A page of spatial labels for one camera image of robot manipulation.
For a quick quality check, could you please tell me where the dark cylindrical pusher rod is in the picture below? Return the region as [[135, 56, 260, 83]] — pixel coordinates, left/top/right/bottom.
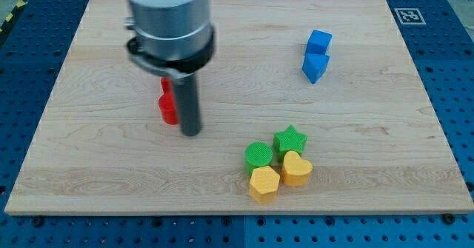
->
[[171, 73, 202, 136]]

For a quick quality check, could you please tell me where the red circle block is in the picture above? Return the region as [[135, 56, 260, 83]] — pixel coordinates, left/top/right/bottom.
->
[[158, 92, 178, 125]]

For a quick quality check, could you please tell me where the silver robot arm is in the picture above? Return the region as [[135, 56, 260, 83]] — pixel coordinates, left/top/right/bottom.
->
[[125, 0, 214, 80]]

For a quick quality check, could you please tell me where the green circle block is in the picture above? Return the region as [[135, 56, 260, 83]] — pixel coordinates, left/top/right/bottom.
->
[[244, 142, 273, 175]]

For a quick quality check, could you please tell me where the green star block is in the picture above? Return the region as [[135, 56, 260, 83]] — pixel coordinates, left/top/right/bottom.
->
[[273, 125, 308, 163]]

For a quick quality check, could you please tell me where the red star block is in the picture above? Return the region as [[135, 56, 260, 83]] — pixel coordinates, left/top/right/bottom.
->
[[161, 77, 172, 94]]

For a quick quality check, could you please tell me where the yellow hexagon block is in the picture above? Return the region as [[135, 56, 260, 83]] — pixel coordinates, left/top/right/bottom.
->
[[249, 166, 280, 204]]

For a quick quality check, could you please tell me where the yellow heart block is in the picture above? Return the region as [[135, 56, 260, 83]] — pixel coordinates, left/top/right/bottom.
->
[[281, 150, 313, 187]]

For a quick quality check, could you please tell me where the blue triangle block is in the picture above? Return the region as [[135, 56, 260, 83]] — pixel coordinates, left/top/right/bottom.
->
[[302, 53, 330, 84]]

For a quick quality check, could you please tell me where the blue cube block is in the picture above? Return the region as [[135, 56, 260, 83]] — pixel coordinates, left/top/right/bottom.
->
[[305, 30, 333, 54]]

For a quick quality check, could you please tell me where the wooden board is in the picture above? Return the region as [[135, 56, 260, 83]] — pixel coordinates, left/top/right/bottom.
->
[[5, 0, 473, 216]]

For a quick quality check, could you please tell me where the white fiducial marker tag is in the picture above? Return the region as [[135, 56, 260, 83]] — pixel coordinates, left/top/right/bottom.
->
[[395, 7, 426, 25]]

